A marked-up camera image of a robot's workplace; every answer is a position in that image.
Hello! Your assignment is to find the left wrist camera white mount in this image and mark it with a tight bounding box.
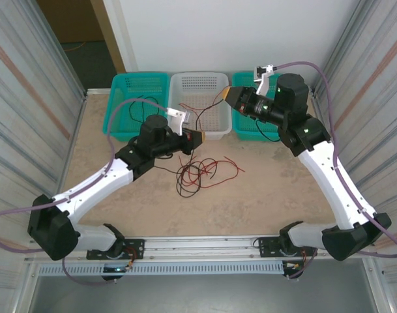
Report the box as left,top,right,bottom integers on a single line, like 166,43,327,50
166,107,192,135

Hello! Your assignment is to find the black cable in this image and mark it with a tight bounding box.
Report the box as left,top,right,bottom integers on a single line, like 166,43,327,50
175,158,219,199
128,94,166,124
184,96,227,170

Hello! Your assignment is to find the brown wooden door frame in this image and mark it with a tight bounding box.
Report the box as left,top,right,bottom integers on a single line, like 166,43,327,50
89,0,127,75

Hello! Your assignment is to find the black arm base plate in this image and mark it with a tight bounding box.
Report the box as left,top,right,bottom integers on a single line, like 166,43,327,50
121,239,145,261
257,237,284,258

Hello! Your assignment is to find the striped enclosure panel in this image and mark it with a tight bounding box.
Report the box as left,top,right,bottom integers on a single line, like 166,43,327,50
0,0,88,313
310,0,397,313

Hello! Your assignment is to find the red cable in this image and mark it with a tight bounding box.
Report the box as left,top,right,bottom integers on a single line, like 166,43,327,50
177,155,247,190
178,99,226,115

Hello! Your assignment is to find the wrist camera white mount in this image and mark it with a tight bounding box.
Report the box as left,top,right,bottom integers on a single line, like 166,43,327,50
253,64,276,96
166,107,192,135

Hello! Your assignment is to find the grey slotted cable duct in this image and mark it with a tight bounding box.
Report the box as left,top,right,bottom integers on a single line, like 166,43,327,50
37,262,285,277

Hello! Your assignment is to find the aluminium mounting rail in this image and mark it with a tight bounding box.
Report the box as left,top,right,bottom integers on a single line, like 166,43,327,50
87,235,319,261

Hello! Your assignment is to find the teal plastic basket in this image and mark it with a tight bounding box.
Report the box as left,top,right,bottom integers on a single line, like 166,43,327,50
102,72,171,143
231,71,283,142

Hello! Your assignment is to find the white plastic basket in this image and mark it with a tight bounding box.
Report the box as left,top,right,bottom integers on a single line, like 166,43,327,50
168,72,233,141

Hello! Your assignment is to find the orange cable on floor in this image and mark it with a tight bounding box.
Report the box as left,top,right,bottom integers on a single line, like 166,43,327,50
61,41,88,53

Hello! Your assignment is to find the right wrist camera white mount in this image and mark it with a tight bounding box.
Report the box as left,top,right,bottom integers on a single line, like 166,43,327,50
253,64,276,96

